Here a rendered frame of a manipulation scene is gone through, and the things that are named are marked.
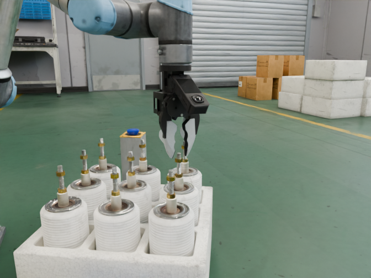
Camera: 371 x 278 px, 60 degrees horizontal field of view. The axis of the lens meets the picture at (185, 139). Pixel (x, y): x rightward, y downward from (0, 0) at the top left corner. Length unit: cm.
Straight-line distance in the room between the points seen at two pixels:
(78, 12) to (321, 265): 87
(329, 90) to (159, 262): 286
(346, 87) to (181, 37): 283
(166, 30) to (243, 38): 594
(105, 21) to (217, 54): 578
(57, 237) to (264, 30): 643
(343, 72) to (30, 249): 304
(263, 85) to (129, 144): 361
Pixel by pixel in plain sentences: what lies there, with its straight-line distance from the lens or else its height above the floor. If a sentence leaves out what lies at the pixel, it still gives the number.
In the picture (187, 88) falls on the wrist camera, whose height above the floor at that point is 50.
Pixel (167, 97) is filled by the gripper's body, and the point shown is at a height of 48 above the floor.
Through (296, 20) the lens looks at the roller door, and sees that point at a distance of 731.
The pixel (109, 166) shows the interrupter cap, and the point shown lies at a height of 25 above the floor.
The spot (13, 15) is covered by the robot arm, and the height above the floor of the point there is 67.
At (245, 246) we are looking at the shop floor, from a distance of 105.
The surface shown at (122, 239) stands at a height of 20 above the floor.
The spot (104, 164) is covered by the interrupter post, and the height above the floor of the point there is 27.
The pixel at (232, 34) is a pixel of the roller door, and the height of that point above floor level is 100.
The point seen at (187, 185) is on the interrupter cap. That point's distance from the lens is 80.
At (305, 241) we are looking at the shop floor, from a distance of 112.
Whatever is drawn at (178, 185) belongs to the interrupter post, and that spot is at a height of 26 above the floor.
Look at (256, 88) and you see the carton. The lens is 451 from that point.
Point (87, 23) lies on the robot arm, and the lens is 63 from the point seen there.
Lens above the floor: 56
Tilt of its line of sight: 14 degrees down
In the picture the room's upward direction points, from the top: straight up
